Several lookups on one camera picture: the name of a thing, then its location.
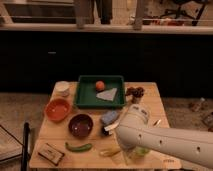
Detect yellow banana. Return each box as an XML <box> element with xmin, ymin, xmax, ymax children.
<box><xmin>99</xmin><ymin>148</ymin><xmax>121</xmax><ymax>157</ymax></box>

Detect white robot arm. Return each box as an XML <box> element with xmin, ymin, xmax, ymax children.
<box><xmin>115</xmin><ymin>104</ymin><xmax>213</xmax><ymax>169</ymax></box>

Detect dark maroon bowl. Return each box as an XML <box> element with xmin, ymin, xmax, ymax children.
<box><xmin>68</xmin><ymin>114</ymin><xmax>93</xmax><ymax>139</ymax></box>

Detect orange-red bowl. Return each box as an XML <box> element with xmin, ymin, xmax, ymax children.
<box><xmin>44</xmin><ymin>98</ymin><xmax>71</xmax><ymax>122</ymax></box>

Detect orange fruit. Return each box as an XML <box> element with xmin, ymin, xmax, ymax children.
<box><xmin>95</xmin><ymin>81</ymin><xmax>105</xmax><ymax>91</ymax></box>

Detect grey folded cloth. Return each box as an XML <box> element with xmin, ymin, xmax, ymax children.
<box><xmin>96</xmin><ymin>88</ymin><xmax>117</xmax><ymax>101</ymax></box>

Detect green plastic tray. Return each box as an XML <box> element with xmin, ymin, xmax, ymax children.
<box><xmin>74</xmin><ymin>75</ymin><xmax>126</xmax><ymax>109</ymax></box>

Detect blue sponge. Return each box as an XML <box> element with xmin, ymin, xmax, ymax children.
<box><xmin>100</xmin><ymin>111</ymin><xmax>119</xmax><ymax>125</ymax></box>

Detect white cup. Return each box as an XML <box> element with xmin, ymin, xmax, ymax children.
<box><xmin>55</xmin><ymin>81</ymin><xmax>70</xmax><ymax>97</ymax></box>

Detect metal fork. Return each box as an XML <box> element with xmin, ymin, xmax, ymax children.
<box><xmin>153</xmin><ymin>119</ymin><xmax>162</xmax><ymax>126</ymax></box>

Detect green pear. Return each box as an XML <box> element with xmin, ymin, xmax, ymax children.
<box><xmin>135</xmin><ymin>147</ymin><xmax>150</xmax><ymax>156</ymax></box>

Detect wooden block box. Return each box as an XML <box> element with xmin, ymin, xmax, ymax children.
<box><xmin>38</xmin><ymin>143</ymin><xmax>65</xmax><ymax>166</ymax></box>

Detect white handled brush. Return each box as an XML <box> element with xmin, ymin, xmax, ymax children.
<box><xmin>101</xmin><ymin>122</ymin><xmax>119</xmax><ymax>136</ymax></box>

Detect black chair frame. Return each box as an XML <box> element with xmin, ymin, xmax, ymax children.
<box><xmin>0</xmin><ymin>122</ymin><xmax>31</xmax><ymax>171</ymax></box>

